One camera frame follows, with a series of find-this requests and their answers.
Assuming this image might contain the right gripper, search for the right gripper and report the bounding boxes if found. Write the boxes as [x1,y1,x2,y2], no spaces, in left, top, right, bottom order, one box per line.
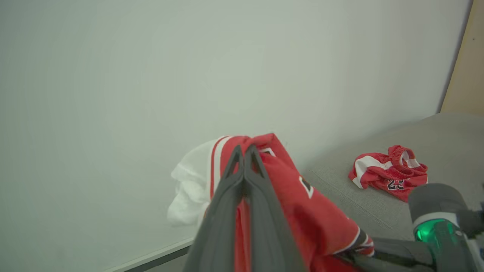
[337,210,484,272]

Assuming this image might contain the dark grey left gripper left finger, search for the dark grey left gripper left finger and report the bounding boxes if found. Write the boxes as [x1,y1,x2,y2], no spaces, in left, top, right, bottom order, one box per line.
[183,145,245,272]

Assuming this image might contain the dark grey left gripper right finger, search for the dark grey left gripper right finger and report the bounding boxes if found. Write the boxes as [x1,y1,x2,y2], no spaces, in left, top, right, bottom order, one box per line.
[244,145,307,272]

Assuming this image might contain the red basketball jersey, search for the red basketball jersey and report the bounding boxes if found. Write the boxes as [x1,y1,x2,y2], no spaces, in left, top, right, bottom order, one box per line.
[167,133,375,272]

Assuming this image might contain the red white basketball shorts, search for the red white basketball shorts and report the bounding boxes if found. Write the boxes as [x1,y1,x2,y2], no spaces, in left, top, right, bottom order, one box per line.
[348,145,429,202]

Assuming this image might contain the white and black baseboard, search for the white and black baseboard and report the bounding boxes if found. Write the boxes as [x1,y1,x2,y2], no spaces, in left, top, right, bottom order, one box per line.
[104,237,194,272]

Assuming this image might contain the beige wooden panel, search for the beige wooden panel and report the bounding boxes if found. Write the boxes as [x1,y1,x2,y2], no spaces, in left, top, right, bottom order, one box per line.
[440,0,484,117]

